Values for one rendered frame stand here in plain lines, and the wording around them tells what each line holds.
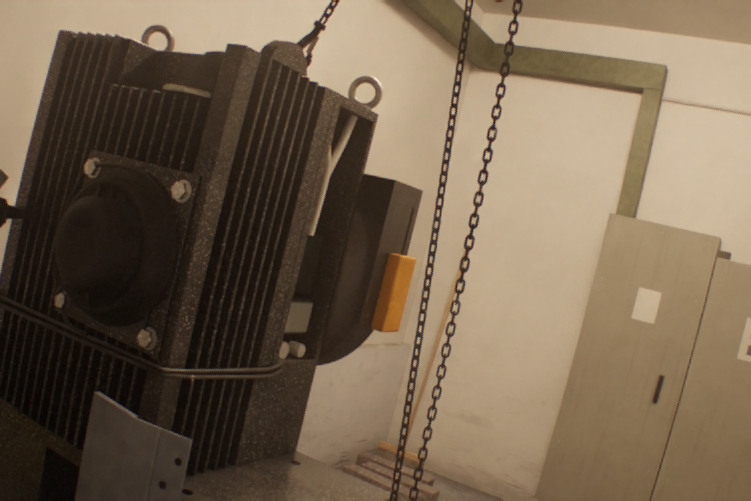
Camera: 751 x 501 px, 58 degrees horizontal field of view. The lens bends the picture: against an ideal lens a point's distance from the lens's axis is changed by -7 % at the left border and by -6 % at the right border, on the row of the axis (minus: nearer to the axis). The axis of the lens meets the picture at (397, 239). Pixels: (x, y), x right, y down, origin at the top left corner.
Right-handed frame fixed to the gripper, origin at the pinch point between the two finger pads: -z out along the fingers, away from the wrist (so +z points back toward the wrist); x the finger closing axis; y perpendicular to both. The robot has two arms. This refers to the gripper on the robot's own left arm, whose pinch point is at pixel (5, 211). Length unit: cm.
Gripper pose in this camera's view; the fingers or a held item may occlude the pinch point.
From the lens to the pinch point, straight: 146.7
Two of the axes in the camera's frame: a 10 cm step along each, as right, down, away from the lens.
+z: -4.5, -1.0, -8.9
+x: 8.6, 2.2, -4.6
